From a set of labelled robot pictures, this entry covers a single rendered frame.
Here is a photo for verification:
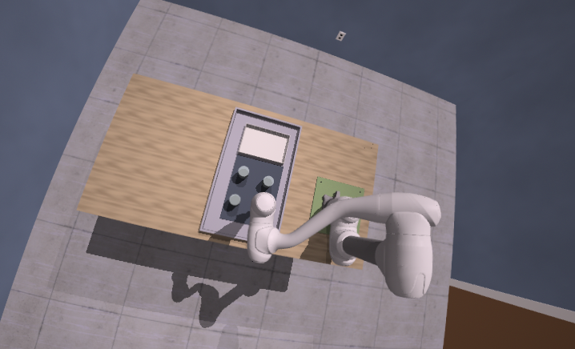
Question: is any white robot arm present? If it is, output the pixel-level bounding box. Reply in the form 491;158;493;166
247;191;441;299

